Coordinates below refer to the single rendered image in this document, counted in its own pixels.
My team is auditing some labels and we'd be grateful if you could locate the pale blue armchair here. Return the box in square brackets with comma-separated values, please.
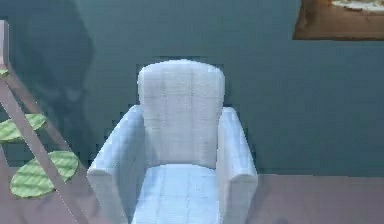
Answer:
[86, 58, 259, 224]

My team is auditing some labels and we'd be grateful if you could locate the green leafed house plant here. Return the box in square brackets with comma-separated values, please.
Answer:
[0, 19, 101, 224]

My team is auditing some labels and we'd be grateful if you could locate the brown framed wall picture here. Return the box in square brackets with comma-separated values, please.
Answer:
[292, 0, 384, 42]

